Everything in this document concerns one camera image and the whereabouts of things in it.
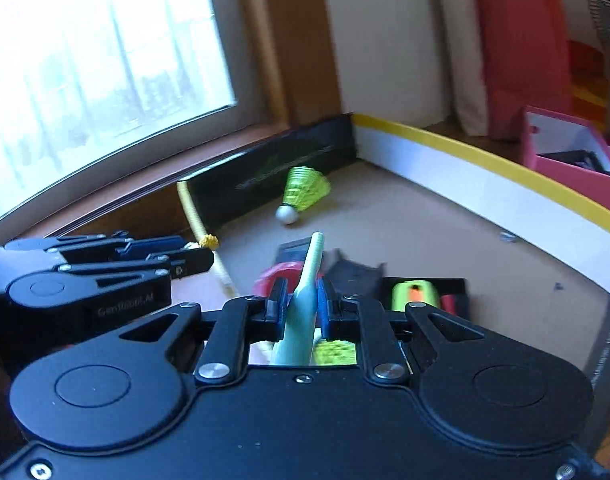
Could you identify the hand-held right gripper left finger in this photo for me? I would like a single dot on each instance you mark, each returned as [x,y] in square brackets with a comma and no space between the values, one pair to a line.
[277,310]

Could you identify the black printed board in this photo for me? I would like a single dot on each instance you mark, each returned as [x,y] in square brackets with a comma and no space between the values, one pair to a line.
[285,165]

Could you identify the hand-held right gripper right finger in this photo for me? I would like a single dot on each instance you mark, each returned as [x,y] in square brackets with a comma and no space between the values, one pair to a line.
[327,310]

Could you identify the pale green plastic stick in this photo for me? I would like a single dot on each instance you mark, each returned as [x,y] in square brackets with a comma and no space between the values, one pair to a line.
[305,310]

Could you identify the pink box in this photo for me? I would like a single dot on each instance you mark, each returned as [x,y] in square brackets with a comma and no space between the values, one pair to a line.
[560,172]

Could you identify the green shuttlecock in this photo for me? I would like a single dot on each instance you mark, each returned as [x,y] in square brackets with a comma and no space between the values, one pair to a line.
[305,192]
[335,352]

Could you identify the small red block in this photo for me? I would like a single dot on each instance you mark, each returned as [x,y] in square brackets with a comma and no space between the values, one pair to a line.
[449,304]

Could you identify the small metal clip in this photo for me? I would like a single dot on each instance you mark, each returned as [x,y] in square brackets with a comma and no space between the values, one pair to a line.
[507,236]

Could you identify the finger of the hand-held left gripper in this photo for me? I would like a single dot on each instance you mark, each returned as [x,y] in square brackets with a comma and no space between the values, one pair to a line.
[150,247]
[185,262]

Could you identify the small yellow toy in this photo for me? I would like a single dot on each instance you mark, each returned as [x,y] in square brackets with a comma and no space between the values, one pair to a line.
[208,241]

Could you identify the red round object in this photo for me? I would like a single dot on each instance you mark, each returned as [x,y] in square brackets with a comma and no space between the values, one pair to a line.
[280,277]

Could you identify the red bag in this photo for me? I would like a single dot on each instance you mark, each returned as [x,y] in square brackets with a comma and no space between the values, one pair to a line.
[520,50]

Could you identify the window with wooden frame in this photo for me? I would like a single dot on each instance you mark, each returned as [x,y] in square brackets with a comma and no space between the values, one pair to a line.
[95,80]

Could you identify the large yellow cardboard box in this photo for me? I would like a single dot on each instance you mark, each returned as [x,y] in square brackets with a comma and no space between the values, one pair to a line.
[435,220]

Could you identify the black folded card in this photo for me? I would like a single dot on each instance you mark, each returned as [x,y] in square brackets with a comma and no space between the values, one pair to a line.
[357,270]

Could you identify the green case with orange mark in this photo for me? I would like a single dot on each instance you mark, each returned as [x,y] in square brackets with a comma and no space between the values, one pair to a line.
[415,295]

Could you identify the black tray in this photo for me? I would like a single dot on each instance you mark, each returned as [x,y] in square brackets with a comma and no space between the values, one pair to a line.
[460,287]

